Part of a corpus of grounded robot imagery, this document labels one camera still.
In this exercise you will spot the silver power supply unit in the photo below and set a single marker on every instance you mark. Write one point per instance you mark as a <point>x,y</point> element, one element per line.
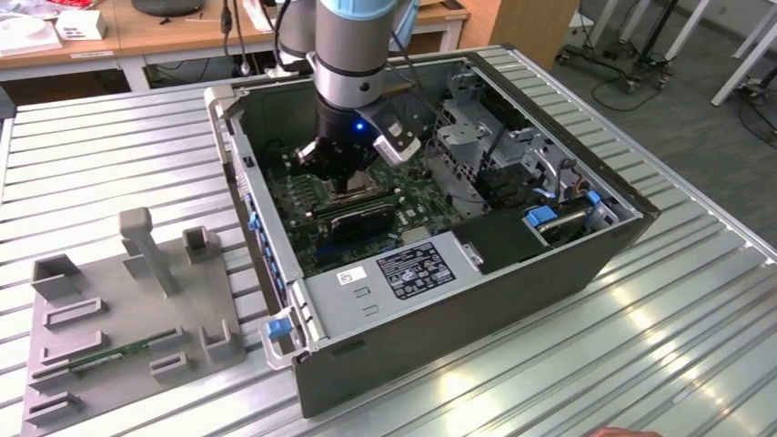
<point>364,300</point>

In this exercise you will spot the green RAM stick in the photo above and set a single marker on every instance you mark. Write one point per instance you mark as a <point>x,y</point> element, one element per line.
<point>109,357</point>

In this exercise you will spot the green motherboard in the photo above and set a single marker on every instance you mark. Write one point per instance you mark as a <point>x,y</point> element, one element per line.
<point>418,214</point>

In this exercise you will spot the black RAM slot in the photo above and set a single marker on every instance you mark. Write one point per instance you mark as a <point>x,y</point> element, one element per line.
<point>340,206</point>
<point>330,204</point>

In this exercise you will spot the wooden cabinet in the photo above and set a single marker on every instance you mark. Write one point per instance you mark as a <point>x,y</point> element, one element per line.
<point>528,32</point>

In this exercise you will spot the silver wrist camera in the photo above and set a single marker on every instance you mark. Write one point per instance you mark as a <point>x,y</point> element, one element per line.
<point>397,145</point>

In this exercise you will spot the blue case latch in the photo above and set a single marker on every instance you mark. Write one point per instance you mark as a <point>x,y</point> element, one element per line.
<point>276,328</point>

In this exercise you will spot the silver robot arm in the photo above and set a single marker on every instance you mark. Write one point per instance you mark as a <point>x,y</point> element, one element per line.
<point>345,68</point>

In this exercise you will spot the black graphics card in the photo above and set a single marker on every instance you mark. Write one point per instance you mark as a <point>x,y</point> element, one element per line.
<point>364,225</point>

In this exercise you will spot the blue disk carrier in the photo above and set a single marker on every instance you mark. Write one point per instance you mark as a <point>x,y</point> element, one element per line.
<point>540,215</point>

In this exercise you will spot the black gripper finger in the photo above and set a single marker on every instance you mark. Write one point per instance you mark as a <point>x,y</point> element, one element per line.
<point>364,163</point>
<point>316,160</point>

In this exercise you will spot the black PC case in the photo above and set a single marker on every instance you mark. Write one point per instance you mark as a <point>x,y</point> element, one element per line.
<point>454,341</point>

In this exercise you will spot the white desk frame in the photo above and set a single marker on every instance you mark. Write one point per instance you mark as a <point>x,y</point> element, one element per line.
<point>685,32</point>
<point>722,96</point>

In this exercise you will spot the white labelled box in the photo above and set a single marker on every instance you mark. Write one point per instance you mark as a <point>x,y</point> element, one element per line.
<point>81,23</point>

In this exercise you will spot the red white packet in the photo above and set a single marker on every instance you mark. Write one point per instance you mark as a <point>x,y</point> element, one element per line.
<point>72,3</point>

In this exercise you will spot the wooden desk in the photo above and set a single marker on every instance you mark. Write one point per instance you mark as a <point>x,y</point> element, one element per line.
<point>181,34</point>

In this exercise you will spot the blue slot retainer strip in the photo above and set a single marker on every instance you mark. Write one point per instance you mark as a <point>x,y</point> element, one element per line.
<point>251,222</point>

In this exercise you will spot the blue plastic clip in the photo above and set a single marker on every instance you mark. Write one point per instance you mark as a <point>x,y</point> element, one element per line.
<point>593,197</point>

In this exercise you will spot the small silver heat sink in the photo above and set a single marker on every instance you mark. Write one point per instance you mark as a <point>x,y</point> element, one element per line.
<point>418,234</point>

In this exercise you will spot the black drive connector block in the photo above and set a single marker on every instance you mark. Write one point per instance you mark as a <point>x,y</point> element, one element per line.
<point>497,186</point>

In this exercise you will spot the white flat box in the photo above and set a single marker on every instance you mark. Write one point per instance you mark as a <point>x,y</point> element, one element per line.
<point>27,36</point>

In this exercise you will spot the silver drive cage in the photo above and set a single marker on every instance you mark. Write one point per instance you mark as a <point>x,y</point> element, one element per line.
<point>461,136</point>

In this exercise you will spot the black round object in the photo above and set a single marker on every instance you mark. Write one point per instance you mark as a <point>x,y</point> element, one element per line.
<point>167,5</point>

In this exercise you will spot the blue expansion slot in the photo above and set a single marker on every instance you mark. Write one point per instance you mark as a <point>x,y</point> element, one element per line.
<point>342,250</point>

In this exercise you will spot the black wheeled stand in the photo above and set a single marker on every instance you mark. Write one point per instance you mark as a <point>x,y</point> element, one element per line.
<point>656,38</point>

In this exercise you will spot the grey parts rack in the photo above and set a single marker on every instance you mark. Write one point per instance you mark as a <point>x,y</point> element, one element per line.
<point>121,328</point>

